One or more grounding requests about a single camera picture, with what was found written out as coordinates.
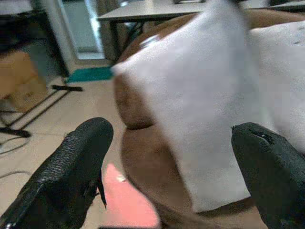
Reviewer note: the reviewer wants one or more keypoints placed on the black metal floor stand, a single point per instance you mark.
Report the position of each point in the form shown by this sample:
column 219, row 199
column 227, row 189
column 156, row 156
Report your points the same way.
column 68, row 88

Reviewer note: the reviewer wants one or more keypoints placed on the teal floor mat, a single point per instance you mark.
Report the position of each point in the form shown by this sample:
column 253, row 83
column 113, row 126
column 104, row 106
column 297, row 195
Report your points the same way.
column 90, row 74

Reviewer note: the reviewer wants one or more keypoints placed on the pink pillow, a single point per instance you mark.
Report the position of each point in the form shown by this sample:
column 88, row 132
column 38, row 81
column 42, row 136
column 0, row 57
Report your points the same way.
column 126, row 205

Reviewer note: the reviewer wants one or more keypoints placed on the grey rectangular pillow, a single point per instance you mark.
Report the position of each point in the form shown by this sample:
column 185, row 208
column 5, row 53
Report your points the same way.
column 195, row 95
column 281, row 71

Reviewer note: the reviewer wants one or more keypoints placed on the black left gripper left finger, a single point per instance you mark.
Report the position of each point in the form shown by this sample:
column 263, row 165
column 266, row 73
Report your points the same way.
column 62, row 171

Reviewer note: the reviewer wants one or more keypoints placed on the brown velvet round sofa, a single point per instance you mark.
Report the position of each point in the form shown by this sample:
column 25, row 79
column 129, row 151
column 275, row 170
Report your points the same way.
column 147, row 157

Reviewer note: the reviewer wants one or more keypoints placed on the white table black legs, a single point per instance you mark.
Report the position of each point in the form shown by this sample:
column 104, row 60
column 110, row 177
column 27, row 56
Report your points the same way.
column 147, row 12

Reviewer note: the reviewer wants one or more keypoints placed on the glass door white frame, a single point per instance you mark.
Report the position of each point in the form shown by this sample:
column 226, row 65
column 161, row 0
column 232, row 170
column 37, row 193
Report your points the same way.
column 81, row 31

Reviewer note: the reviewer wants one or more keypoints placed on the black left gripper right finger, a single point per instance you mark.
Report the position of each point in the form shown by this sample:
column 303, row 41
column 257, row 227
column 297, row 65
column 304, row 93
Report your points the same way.
column 274, row 176

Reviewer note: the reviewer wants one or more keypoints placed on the brown cardboard box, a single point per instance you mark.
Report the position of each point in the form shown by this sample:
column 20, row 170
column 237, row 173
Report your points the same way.
column 19, row 78

